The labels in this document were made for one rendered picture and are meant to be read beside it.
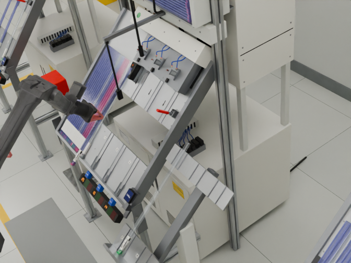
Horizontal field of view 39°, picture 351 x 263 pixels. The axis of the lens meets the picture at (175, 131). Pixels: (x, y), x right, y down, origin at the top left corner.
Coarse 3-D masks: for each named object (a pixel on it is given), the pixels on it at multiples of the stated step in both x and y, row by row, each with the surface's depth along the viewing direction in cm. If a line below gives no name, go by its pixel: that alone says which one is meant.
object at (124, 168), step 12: (108, 132) 228; (96, 144) 232; (108, 144) 226; (120, 144) 221; (96, 156) 228; (108, 156) 224; (120, 156) 218; (132, 156) 214; (96, 168) 227; (108, 168) 222; (120, 168) 217; (132, 168) 212; (144, 168) 207; (108, 180) 220; (120, 180) 215; (132, 180) 210; (120, 192) 213
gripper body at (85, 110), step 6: (78, 102) 205; (84, 102) 212; (78, 108) 204; (84, 108) 206; (90, 108) 208; (78, 114) 207; (84, 114) 208; (90, 114) 207; (84, 120) 209; (90, 120) 208
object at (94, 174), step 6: (66, 144) 243; (72, 150) 239; (84, 162) 231; (90, 168) 228; (96, 174) 224; (102, 180) 222; (108, 186) 219; (108, 192) 215; (114, 198) 212; (120, 204) 208
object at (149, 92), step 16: (128, 16) 239; (128, 32) 236; (144, 32) 229; (128, 48) 233; (128, 80) 228; (144, 80) 220; (160, 80) 214; (128, 96) 225; (144, 96) 218; (160, 96) 212; (176, 96) 206
